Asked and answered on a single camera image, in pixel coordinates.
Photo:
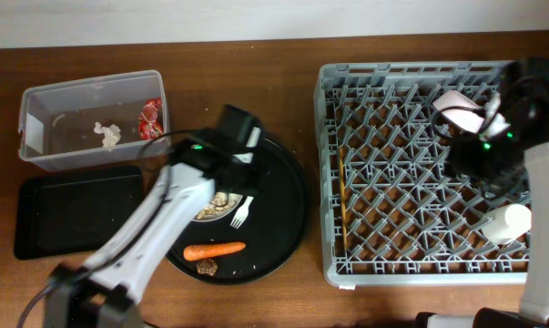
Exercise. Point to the brown food scrap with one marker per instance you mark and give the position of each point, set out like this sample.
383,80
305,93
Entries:
207,267

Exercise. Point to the white plastic fork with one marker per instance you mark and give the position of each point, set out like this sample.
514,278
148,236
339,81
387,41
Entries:
241,213

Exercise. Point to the round black serving tray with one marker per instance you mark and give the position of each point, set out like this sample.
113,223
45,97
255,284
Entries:
272,232

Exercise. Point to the orange carrot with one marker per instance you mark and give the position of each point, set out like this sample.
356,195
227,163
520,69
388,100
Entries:
205,251

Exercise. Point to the grey dishwasher rack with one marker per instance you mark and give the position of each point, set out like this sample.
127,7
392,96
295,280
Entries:
407,222

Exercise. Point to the clear plastic waste bin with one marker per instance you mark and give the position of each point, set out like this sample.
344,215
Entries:
56,122

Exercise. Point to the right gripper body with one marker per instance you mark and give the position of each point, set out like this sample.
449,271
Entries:
484,158

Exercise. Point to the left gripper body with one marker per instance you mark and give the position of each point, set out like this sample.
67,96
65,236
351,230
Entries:
232,177

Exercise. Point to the white cup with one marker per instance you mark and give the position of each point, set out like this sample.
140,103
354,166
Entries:
506,224

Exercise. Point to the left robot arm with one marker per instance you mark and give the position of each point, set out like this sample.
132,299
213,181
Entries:
107,289

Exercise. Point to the wooden chopstick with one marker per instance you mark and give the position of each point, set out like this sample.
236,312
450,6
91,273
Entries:
343,201

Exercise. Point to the grey plate with rice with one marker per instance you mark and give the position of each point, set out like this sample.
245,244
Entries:
220,206

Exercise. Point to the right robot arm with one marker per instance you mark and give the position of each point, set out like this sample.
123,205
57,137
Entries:
534,304

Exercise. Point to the black rectangular tray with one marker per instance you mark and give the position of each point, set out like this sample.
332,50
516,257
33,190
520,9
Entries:
74,212

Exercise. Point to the pink bowl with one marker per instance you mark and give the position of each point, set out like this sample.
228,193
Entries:
460,110

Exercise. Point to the white tissue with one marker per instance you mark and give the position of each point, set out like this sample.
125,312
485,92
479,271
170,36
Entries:
112,134

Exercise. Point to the red snack wrapper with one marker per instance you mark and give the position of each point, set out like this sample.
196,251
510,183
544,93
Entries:
148,126

